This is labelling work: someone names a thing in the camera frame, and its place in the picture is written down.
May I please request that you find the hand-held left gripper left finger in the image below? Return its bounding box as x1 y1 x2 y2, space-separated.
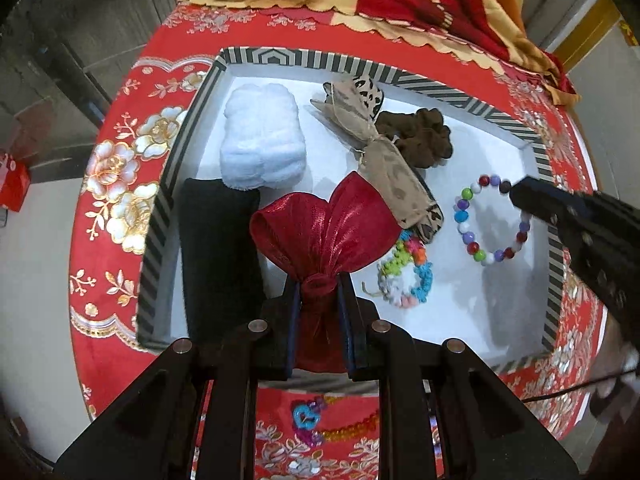
52 272 303 480

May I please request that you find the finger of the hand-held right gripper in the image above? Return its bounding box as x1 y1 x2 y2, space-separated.
555 222 640 351
507 175 640 241

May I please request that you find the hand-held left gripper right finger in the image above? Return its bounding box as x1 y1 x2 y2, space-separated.
336 272 581 480

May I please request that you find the red shiny hair bow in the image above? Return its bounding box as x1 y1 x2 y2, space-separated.
249 171 403 373

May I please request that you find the striped box with white inside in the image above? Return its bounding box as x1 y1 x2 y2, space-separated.
134 46 568 376

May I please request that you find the multicoloured round bead bracelet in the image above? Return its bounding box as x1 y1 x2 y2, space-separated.
452 174 532 266

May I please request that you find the white fluffy hair band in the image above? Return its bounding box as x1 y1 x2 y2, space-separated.
220 82 307 192

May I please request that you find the black fluffy hair band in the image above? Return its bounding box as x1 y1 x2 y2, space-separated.
177 177 266 343

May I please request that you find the leopard print hair bow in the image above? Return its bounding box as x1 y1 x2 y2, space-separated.
310 75 445 243

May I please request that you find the brown scrunchie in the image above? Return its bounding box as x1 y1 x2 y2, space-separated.
375 107 453 171

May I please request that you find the red floral tablecloth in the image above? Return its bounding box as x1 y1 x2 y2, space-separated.
67 2 608 480

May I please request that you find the red bag on floor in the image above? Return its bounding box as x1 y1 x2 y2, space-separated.
0 152 31 213

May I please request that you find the metal folding door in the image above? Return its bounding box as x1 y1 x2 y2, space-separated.
15 0 216 111

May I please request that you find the colourful star bead bracelet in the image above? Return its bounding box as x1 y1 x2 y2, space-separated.
375 227 435 310

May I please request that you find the blue and purple bead bracelet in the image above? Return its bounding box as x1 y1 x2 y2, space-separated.
291 395 331 448

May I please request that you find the orange bead bracelet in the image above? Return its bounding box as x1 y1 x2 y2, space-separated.
320 407 381 443

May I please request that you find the black cable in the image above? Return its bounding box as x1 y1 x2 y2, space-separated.
522 365 640 403

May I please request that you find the yellow wooden frame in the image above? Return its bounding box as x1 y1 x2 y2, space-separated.
554 0 640 77

